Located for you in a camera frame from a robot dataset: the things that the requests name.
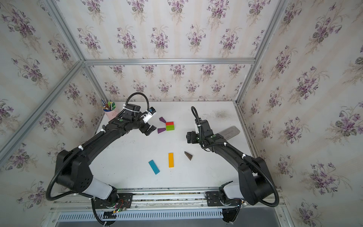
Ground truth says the green rectangular block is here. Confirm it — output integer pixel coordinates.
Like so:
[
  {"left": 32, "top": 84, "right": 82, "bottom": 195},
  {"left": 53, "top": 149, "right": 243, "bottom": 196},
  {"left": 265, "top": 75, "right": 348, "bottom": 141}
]
[{"left": 165, "top": 124, "right": 175, "bottom": 131}]

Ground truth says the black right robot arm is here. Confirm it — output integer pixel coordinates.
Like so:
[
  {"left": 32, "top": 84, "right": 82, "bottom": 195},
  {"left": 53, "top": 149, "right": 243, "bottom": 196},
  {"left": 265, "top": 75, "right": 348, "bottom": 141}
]
[{"left": 186, "top": 107, "right": 280, "bottom": 207}]

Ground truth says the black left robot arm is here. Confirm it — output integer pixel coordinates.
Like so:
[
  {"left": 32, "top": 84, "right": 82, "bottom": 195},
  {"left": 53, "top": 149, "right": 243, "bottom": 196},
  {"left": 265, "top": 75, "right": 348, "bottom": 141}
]
[{"left": 45, "top": 92, "right": 156, "bottom": 206}]

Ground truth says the brown triangle block lower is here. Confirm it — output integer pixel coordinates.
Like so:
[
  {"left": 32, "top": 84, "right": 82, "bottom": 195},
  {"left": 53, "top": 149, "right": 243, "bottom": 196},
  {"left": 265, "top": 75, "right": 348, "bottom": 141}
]
[{"left": 184, "top": 151, "right": 193, "bottom": 160}]

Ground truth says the yellow long block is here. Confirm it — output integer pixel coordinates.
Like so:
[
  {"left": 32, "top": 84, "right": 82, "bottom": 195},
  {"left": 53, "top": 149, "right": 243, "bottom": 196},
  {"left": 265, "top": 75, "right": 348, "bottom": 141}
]
[{"left": 168, "top": 153, "right": 175, "bottom": 168}]

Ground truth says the pink pen cup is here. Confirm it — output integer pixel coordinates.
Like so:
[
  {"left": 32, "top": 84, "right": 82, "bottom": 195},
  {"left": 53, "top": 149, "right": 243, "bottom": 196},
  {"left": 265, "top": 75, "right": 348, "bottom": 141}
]
[{"left": 104, "top": 107, "right": 120, "bottom": 120}]

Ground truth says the teal long block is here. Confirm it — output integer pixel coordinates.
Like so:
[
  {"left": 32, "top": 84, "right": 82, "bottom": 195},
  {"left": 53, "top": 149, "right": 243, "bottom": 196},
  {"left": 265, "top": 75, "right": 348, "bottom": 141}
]
[{"left": 148, "top": 160, "right": 160, "bottom": 175}]

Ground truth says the coloured pens bunch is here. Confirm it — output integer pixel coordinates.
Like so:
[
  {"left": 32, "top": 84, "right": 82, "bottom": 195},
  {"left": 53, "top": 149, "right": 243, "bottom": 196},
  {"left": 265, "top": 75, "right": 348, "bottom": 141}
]
[{"left": 101, "top": 99, "right": 116, "bottom": 112}]

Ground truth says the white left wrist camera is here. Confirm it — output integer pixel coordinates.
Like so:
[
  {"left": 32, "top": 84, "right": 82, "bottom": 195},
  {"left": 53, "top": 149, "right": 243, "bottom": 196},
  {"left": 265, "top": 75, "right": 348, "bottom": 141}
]
[{"left": 141, "top": 107, "right": 156, "bottom": 124}]

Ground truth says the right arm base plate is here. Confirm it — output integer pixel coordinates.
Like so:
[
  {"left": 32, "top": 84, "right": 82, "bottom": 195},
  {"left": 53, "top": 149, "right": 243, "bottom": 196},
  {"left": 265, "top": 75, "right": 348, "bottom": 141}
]
[{"left": 204, "top": 191, "right": 244, "bottom": 207}]

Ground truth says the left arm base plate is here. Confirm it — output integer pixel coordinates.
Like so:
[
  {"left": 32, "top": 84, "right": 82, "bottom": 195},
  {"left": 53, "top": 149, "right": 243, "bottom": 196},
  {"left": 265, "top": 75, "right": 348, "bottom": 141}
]
[{"left": 94, "top": 193, "right": 133, "bottom": 210}]

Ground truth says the aluminium mounting rail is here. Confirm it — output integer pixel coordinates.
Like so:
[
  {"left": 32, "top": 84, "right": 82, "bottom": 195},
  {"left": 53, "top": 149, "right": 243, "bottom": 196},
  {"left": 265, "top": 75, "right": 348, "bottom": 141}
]
[{"left": 40, "top": 187, "right": 294, "bottom": 227}]

